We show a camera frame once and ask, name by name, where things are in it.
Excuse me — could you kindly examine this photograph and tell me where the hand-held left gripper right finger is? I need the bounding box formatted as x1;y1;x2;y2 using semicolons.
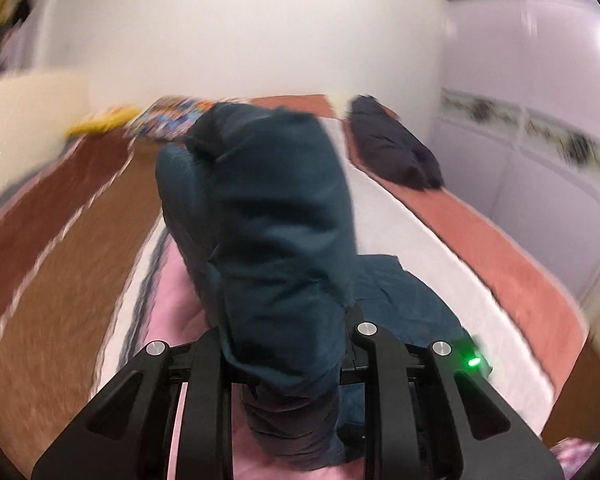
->
344;310;566;480

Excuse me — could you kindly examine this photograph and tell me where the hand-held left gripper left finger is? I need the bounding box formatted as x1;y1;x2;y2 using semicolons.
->
30;327;237;480

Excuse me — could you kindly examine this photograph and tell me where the teal quilted jacket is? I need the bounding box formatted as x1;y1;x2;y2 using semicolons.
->
155;101;473;472

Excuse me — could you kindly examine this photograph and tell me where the pink floral cloth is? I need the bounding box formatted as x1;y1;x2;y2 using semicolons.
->
554;437;600;480

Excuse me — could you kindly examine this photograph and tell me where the striped bed blanket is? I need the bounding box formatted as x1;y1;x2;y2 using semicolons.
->
0;94;592;480

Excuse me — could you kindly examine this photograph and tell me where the black jacket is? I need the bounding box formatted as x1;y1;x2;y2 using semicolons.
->
347;95;446;192

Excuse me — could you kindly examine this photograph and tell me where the colourful printed pillow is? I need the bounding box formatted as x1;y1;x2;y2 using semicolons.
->
126;96;217;144

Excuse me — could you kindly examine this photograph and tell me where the yellow cloth item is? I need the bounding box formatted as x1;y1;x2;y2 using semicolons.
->
65;105;142;142

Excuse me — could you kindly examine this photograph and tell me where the cream bed headboard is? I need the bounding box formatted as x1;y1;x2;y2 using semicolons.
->
0;70;92;213

